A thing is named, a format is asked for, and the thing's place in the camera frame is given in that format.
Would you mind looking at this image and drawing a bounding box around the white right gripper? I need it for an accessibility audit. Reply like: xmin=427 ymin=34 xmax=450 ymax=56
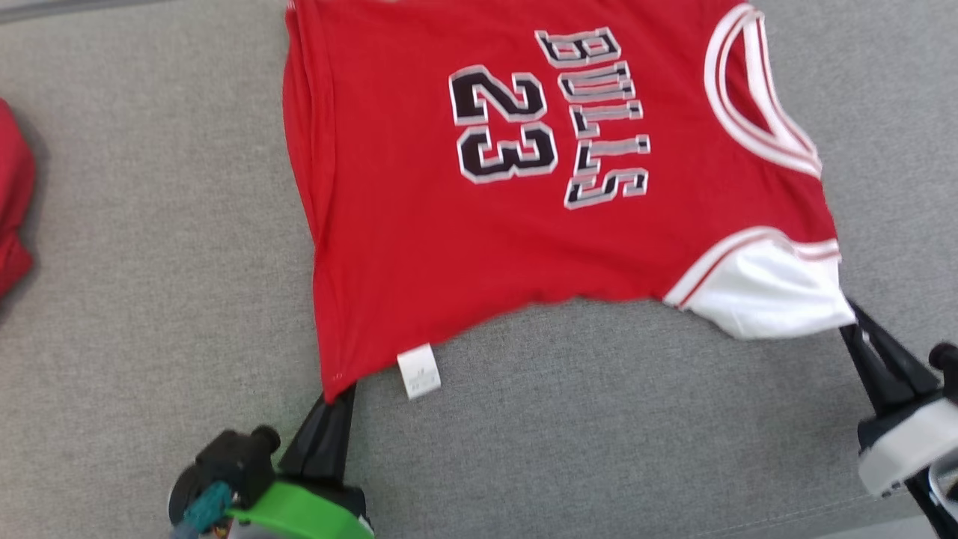
xmin=838 ymin=299 xmax=958 ymax=499

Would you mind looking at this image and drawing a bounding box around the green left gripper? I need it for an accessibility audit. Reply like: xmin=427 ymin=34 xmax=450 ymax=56
xmin=223 ymin=382 xmax=375 ymax=539

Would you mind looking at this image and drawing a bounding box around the red Bulls 23 jersey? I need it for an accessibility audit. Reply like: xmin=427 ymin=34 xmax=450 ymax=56
xmin=282 ymin=0 xmax=858 ymax=404

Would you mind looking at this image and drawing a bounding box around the grey fabric sofa cushion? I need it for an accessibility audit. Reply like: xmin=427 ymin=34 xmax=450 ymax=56
xmin=0 ymin=0 xmax=958 ymax=539

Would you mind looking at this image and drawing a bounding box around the plain red garment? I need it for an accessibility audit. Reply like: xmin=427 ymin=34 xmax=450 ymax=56
xmin=0 ymin=97 xmax=37 ymax=300

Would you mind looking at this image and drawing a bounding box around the teal left camera cable plug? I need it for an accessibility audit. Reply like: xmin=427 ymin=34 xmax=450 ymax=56
xmin=174 ymin=481 xmax=235 ymax=539

